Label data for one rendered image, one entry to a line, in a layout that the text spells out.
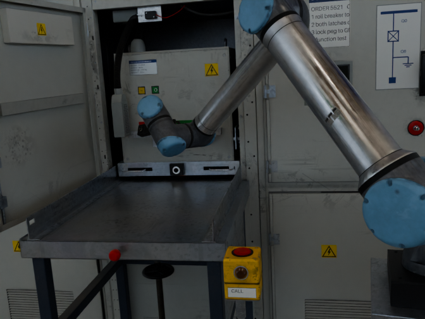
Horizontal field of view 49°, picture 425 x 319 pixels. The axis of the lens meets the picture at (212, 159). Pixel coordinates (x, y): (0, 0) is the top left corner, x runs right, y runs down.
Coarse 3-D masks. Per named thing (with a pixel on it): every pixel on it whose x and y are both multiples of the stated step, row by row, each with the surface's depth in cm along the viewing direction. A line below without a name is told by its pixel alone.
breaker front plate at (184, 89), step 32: (128, 64) 194; (160, 64) 192; (192, 64) 190; (224, 64) 188; (128, 96) 197; (160, 96) 195; (192, 96) 193; (224, 128) 193; (128, 160) 203; (160, 160) 201; (192, 160) 198; (224, 160) 196
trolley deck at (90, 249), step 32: (128, 192) 184; (160, 192) 181; (192, 192) 178; (224, 192) 176; (64, 224) 149; (96, 224) 148; (128, 224) 146; (160, 224) 144; (192, 224) 143; (224, 224) 141; (32, 256) 138; (64, 256) 136; (96, 256) 134; (128, 256) 132; (160, 256) 130; (192, 256) 129; (224, 256) 127
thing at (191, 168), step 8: (232, 160) 196; (120, 168) 204; (128, 168) 203; (136, 168) 202; (144, 168) 202; (152, 168) 201; (160, 168) 200; (168, 168) 200; (184, 168) 199; (192, 168) 198; (200, 168) 197; (208, 168) 197; (216, 168) 196; (224, 168) 196; (120, 176) 204; (128, 176) 204
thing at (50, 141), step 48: (0, 0) 149; (0, 48) 149; (48, 48) 172; (0, 96) 150; (48, 96) 172; (0, 144) 150; (48, 144) 172; (96, 144) 200; (0, 192) 148; (48, 192) 173
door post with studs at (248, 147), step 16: (240, 0) 178; (240, 32) 180; (240, 48) 182; (240, 112) 187; (240, 128) 188; (240, 144) 190; (240, 160) 191; (256, 160) 189; (256, 176) 191; (256, 192) 192; (256, 208) 194; (256, 224) 195; (256, 240) 196; (256, 304) 203
